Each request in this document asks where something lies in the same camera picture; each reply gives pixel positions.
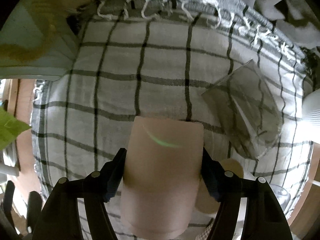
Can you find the grey checked tablecloth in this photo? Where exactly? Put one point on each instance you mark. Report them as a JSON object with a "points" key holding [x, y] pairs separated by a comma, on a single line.
{"points": [[156, 58]]}

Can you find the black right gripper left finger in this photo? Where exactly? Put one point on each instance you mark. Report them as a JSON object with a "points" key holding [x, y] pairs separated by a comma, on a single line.
{"points": [[75, 204]]}

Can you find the grey curtain fabric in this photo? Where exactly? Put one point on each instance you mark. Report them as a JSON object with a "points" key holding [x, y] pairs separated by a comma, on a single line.
{"points": [[295, 18]]}

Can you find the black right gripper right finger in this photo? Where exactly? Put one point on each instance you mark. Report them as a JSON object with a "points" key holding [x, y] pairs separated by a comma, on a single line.
{"points": [[241, 208]]}

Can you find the clear glass tumbler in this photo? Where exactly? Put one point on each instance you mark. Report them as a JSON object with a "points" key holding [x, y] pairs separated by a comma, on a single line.
{"points": [[246, 110]]}

